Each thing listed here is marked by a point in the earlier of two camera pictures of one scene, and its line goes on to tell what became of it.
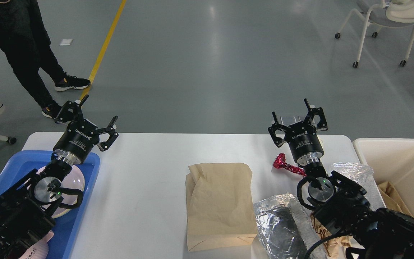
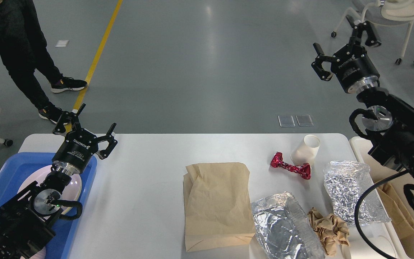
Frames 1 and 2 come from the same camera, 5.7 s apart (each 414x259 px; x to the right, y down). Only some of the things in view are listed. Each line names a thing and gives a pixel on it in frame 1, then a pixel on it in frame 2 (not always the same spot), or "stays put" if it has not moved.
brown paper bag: x=220 y=208 stays put
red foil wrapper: x=279 y=162 stays put
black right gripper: x=302 y=136 → x=354 y=69
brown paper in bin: x=391 y=199 stays put
